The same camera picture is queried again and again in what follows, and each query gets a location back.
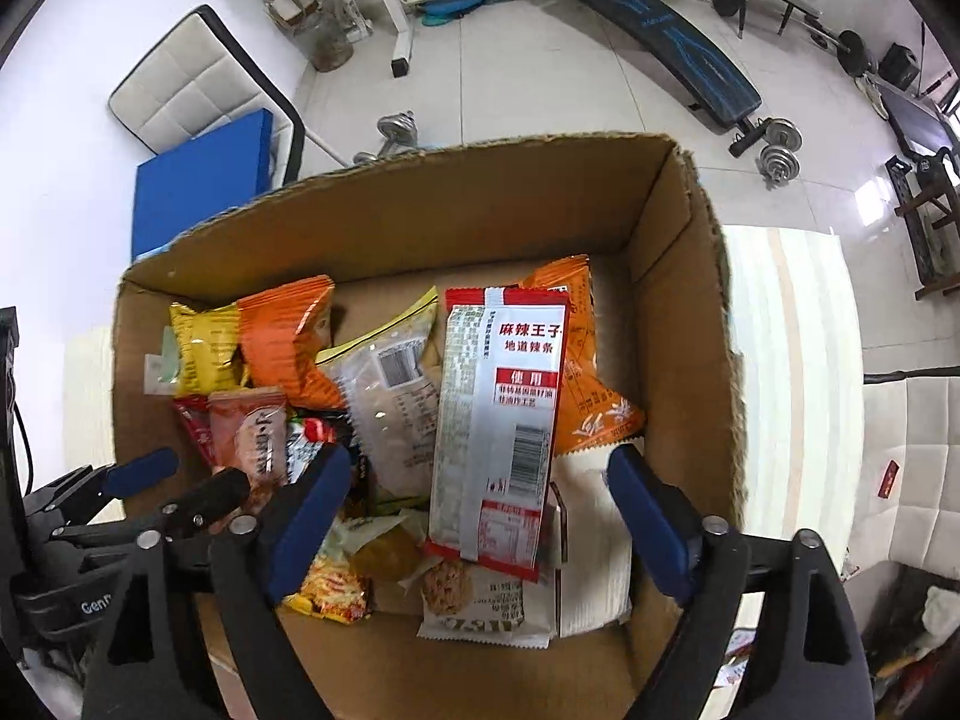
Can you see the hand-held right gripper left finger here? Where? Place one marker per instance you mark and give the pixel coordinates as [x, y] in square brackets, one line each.
[307, 525]

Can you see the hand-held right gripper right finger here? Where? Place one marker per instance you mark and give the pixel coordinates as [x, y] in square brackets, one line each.
[652, 525]

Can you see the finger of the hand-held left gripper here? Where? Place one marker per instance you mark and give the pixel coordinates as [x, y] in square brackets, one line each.
[142, 469]
[214, 499]

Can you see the red and silver snack packet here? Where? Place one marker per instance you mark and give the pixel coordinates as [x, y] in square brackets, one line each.
[495, 420]

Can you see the grey cookie packet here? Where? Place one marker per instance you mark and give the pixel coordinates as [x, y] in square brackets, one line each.
[480, 607]

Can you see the printed cardboard box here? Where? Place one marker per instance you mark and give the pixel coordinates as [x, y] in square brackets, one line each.
[487, 217]

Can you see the white packet with barcode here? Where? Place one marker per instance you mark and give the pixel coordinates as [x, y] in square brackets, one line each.
[592, 540]

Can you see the yellow noodle snack packet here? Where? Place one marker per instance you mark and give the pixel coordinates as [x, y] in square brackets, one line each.
[330, 585]

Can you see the small silver and red packet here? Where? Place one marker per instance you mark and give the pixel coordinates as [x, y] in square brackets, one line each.
[247, 435]

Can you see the egg yolk pastry packet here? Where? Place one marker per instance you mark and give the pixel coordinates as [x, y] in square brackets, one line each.
[386, 555]

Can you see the pale green snack packet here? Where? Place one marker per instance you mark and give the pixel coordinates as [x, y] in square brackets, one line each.
[161, 367]

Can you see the clear beige snack packet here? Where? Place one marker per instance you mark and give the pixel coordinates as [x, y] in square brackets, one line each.
[390, 405]

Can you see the orange snack packet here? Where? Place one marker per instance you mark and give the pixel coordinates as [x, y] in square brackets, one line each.
[289, 345]
[592, 390]

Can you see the pile of clutter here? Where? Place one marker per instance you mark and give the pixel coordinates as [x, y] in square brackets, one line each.
[915, 637]

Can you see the chrome dumbbell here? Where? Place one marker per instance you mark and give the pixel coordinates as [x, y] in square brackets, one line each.
[390, 135]
[780, 146]

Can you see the glass jar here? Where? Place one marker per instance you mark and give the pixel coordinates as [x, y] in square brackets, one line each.
[331, 37]

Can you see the small cardboard box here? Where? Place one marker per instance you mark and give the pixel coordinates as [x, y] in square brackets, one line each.
[292, 7]

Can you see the black sit-up bench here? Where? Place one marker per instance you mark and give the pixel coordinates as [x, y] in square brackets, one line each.
[660, 37]

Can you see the white weight rack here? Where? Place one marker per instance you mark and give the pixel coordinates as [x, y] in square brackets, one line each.
[397, 15]

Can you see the black barbell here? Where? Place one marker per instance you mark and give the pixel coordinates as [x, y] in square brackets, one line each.
[795, 22]

